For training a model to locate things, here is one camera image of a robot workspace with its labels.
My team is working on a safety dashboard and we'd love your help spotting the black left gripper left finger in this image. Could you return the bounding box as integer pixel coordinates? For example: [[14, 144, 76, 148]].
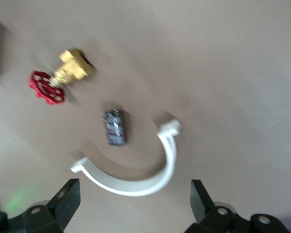
[[22, 179, 81, 233]]

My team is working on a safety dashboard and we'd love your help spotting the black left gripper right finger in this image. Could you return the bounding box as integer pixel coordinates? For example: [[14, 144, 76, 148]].
[[187, 179, 237, 233]]

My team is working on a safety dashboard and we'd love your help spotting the brass valve red handwheel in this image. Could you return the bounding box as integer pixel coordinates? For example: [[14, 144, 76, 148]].
[[28, 48, 96, 105]]

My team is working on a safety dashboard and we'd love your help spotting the white half-ring pipe clamp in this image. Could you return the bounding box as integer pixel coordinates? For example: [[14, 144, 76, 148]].
[[70, 117, 182, 197]]

